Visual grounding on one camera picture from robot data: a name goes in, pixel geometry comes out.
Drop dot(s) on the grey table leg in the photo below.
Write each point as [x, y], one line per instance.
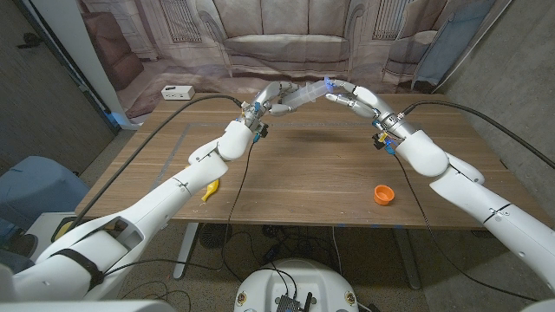
[407, 260]

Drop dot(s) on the white flat base plate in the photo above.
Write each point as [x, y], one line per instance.
[43, 221]

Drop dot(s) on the person leg in blue jeans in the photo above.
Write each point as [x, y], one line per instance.
[11, 262]

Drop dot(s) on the black round ribbed disc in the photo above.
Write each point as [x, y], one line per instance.
[212, 238]

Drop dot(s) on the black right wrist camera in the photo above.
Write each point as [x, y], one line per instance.
[378, 142]

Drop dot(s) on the white power outlet box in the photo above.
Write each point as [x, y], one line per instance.
[178, 92]

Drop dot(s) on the small orange cup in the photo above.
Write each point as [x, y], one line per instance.
[383, 195]

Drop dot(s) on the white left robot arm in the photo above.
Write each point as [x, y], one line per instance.
[152, 208]

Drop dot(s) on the yellow and black foot pedal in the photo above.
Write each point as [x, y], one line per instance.
[65, 227]

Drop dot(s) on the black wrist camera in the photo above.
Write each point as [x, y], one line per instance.
[263, 129]
[378, 142]

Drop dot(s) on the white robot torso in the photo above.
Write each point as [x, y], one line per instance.
[269, 281]

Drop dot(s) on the white upright panel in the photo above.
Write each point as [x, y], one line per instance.
[73, 43]

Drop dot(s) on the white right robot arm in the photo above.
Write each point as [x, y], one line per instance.
[485, 203]

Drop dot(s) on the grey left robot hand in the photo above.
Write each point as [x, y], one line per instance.
[265, 100]

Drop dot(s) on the large clear plastic syringe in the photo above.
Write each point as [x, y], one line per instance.
[308, 95]

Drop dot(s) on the blue padded chair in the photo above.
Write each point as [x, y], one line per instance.
[39, 182]

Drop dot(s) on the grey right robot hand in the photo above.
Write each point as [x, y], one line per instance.
[373, 104]

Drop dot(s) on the printed sofa room backdrop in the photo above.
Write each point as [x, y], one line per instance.
[286, 43]

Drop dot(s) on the white table leg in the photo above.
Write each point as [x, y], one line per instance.
[187, 251]

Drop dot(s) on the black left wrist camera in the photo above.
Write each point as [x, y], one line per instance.
[263, 129]

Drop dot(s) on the yellow toy banana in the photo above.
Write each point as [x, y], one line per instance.
[212, 188]

